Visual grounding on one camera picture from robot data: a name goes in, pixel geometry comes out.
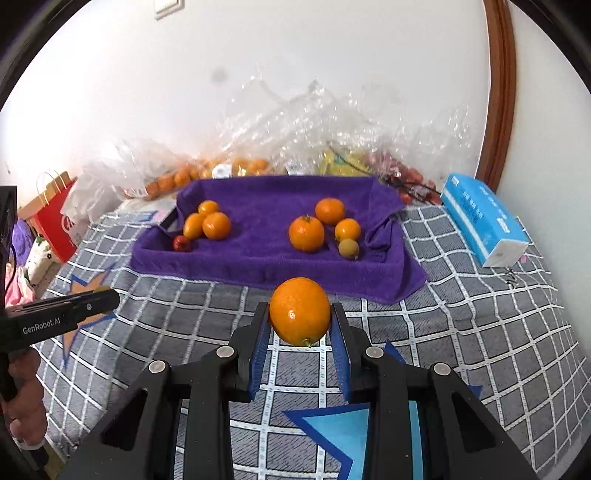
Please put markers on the small red tomato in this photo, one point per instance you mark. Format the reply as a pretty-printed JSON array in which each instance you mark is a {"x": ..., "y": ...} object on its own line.
[{"x": 181, "y": 242}]

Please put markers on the large orange with green stem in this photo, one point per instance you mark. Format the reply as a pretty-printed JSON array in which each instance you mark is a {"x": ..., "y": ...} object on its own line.
[{"x": 306, "y": 233}]

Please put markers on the blue tissue pack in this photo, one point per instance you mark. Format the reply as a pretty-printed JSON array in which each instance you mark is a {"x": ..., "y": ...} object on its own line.
[{"x": 475, "y": 212}]

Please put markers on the oval orange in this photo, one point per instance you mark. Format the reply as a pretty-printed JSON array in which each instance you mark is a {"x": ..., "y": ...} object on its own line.
[
  {"x": 191, "y": 226},
  {"x": 300, "y": 310}
]

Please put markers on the purple towel covered tray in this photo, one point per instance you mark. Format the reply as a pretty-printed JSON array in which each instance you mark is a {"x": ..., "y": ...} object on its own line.
[{"x": 258, "y": 258}]

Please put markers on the white plastic bag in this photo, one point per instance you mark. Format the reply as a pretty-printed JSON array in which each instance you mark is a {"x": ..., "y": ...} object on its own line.
[{"x": 87, "y": 198}]

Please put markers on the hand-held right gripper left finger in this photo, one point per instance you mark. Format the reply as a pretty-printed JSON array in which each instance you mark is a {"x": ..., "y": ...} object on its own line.
[{"x": 258, "y": 360}]

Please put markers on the brown wooden door frame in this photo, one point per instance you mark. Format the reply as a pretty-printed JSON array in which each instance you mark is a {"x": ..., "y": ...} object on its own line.
[{"x": 503, "y": 92}]

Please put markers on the purple plush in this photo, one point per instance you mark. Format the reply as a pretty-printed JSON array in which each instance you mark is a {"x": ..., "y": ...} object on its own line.
[{"x": 21, "y": 240}]

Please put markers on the clear bag of oranges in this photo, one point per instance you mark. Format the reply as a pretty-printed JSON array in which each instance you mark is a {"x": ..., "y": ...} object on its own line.
[{"x": 171, "y": 182}]

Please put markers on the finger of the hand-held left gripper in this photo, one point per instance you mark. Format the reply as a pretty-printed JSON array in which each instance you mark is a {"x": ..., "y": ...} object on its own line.
[{"x": 94, "y": 305}]

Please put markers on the small round orange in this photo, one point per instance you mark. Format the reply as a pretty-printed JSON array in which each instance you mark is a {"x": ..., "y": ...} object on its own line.
[
  {"x": 208, "y": 206},
  {"x": 216, "y": 225},
  {"x": 347, "y": 229}
]

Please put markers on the clear bags of fruit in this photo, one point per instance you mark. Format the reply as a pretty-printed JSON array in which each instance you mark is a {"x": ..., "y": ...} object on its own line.
[{"x": 300, "y": 134}]

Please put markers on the white flower print pillow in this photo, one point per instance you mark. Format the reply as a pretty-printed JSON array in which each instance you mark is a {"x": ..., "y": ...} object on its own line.
[{"x": 39, "y": 263}]

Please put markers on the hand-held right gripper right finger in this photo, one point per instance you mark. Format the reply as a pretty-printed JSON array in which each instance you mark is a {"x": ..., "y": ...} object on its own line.
[{"x": 341, "y": 360}]

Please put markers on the pile of red fruits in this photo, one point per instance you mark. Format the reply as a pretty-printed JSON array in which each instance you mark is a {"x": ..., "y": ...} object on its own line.
[{"x": 411, "y": 175}]

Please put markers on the person's left hand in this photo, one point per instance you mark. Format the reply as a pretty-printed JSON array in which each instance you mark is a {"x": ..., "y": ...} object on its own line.
[{"x": 27, "y": 401}]

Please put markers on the white bag red print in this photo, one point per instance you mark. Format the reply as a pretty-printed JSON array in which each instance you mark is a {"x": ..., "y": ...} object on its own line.
[{"x": 71, "y": 226}]

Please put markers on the pink blanket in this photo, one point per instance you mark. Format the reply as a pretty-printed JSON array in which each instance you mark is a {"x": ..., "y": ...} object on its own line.
[{"x": 18, "y": 286}]

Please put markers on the red paper bag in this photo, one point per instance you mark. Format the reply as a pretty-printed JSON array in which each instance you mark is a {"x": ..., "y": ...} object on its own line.
[{"x": 51, "y": 226}]

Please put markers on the yellow package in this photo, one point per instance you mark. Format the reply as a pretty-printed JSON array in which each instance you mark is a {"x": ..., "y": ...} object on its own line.
[{"x": 344, "y": 164}]

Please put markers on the white light switch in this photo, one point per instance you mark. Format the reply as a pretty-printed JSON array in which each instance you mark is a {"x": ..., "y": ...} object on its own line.
[{"x": 168, "y": 8}]

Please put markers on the grey checkered blanket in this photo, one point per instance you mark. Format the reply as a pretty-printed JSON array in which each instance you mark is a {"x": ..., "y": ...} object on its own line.
[{"x": 461, "y": 332}]

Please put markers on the medium round orange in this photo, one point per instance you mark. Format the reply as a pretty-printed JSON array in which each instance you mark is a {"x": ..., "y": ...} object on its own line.
[{"x": 330, "y": 211}]

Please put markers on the brown paper bag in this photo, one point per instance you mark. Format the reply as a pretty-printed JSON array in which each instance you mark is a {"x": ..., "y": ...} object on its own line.
[{"x": 27, "y": 210}]

